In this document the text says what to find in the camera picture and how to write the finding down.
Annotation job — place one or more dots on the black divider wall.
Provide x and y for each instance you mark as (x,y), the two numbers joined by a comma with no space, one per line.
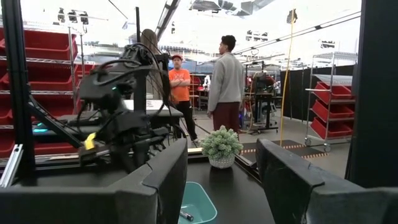
(298,93)

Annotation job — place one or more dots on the shelving with red bins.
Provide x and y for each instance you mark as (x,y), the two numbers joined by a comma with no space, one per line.
(49,43)

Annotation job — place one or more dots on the person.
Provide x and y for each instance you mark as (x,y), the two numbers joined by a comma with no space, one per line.
(227,81)
(180,87)
(148,39)

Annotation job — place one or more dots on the background black workstation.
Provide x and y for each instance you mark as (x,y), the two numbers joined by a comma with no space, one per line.
(262,93)

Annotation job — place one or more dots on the green potted succulent plant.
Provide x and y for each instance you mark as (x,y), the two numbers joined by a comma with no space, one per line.
(221,146)

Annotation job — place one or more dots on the silver metal bracket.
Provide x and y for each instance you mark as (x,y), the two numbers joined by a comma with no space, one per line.
(11,165)

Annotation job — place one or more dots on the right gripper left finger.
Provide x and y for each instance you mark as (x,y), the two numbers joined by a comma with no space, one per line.
(93,205)

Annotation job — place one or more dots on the black orange-striped floor mat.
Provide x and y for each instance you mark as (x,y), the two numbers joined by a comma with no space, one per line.
(298,147)

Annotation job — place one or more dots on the black partition panel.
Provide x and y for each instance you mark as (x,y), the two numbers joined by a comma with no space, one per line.
(376,93)

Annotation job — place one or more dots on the white AA battery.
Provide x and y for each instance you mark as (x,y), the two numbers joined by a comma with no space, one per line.
(186,215)

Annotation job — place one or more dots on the black aluminium table frame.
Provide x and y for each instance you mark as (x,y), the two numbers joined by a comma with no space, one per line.
(18,93)

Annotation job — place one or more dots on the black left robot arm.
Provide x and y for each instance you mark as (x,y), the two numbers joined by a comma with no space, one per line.
(105,87)

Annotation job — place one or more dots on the grey desk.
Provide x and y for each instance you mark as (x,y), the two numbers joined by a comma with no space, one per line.
(174,112)

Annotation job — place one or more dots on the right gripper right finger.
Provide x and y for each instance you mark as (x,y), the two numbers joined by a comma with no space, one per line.
(326,205)

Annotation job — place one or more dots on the teal plastic bin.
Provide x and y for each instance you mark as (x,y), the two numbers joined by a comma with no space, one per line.
(199,202)

